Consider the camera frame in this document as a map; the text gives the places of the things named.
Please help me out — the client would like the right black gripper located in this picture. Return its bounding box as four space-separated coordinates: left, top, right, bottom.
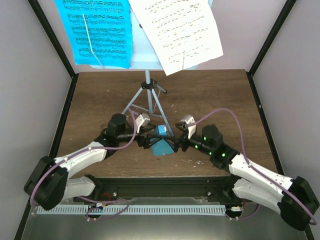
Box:
163 123 214 155

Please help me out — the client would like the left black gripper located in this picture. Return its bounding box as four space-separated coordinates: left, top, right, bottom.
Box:
117 122 163 149

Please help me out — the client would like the blue metronome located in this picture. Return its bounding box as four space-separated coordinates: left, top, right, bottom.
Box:
151 125 174 157

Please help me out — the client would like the white sheet music page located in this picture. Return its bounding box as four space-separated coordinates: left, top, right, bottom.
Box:
129 0 224 76

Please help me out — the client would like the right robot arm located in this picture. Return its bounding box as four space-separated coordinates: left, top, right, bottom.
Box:
164 123 320 231

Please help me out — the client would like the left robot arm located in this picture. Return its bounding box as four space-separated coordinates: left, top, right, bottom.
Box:
24 113 156 210

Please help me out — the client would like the light blue music stand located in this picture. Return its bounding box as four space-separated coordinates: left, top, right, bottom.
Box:
88 0 213 137

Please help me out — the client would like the blue sheet music page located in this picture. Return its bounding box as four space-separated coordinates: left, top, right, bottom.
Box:
54 0 133 69

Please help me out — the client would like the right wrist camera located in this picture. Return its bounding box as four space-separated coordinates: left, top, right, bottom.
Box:
180 114 197 139

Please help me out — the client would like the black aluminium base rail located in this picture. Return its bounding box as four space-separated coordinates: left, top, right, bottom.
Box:
89 176 243 205

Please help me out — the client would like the light blue slotted cable duct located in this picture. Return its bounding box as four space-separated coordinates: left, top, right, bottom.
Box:
36 204 226 216

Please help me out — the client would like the left black frame post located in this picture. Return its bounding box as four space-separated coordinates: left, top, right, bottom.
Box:
26 0 77 78

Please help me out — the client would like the black frame post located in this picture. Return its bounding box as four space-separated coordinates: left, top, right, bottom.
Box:
248 0 297 75
26 0 77 78

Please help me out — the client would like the right black frame post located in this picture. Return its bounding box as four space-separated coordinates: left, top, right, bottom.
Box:
248 0 297 75

